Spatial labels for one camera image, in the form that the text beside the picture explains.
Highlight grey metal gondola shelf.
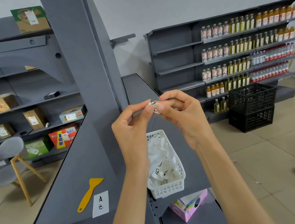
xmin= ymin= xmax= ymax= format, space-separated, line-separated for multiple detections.
xmin=0 ymin=0 xmax=231 ymax=224

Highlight heap of crumpled white labels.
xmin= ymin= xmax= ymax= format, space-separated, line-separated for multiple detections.
xmin=141 ymin=133 xmax=184 ymax=189

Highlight white lettered paper sheet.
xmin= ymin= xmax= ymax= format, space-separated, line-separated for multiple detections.
xmin=88 ymin=191 xmax=113 ymax=218

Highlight grey shelf unit with cartons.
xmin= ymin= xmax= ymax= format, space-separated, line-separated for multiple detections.
xmin=0 ymin=6 xmax=97 ymax=174

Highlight white plastic basket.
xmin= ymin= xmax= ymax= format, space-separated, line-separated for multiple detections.
xmin=138 ymin=127 xmax=190 ymax=201

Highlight yellow plastic scraper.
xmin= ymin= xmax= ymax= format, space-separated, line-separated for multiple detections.
xmin=72 ymin=176 xmax=109 ymax=213

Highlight black plastic crate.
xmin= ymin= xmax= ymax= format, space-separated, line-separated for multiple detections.
xmin=225 ymin=79 xmax=281 ymax=118
xmin=226 ymin=101 xmax=279 ymax=136

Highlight person's right hand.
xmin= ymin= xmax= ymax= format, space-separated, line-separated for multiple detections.
xmin=152 ymin=84 xmax=219 ymax=158

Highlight small brown cardboard box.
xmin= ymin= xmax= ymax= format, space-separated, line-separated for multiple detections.
xmin=0 ymin=122 xmax=16 ymax=140

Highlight green and brown carton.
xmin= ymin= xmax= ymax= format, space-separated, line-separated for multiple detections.
xmin=10 ymin=4 xmax=51 ymax=35

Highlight group of red cap water bottles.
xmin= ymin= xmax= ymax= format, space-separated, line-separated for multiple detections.
xmin=245 ymin=42 xmax=295 ymax=84

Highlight person's left hand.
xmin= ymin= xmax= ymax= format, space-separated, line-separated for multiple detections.
xmin=108 ymin=98 xmax=166 ymax=176

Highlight small black box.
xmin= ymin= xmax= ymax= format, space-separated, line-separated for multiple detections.
xmin=44 ymin=91 xmax=61 ymax=100

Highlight group of yellow oil bottles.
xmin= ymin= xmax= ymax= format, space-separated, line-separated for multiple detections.
xmin=213 ymin=10 xmax=288 ymax=92

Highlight upright brown cardboard box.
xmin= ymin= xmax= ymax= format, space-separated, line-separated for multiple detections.
xmin=22 ymin=107 xmax=48 ymax=132

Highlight person's right forearm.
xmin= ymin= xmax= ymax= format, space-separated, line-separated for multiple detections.
xmin=194 ymin=128 xmax=277 ymax=224

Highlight grey shelf unit with bottles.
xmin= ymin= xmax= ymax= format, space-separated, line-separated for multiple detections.
xmin=141 ymin=0 xmax=295 ymax=133

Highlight group of orange juice bottles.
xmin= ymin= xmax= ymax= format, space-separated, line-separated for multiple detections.
xmin=253 ymin=4 xmax=295 ymax=45

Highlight grey chair with wooden legs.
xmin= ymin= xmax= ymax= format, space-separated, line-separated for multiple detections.
xmin=0 ymin=133 xmax=52 ymax=212

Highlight person's left forearm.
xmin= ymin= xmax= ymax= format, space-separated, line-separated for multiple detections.
xmin=88 ymin=165 xmax=163 ymax=224

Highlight small white paper label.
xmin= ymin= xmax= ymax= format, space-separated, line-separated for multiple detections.
xmin=147 ymin=100 xmax=163 ymax=116

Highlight pale blue carton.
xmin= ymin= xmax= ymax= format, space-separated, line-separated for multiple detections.
xmin=58 ymin=105 xmax=89 ymax=125

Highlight group of white label bottles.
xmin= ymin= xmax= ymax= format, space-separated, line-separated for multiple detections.
xmin=193 ymin=21 xmax=238 ymax=82

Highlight red and yellow carton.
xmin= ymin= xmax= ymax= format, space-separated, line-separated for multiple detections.
xmin=47 ymin=125 xmax=81 ymax=151

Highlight pink tissue box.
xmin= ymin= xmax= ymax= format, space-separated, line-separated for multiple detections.
xmin=167 ymin=188 xmax=213 ymax=224

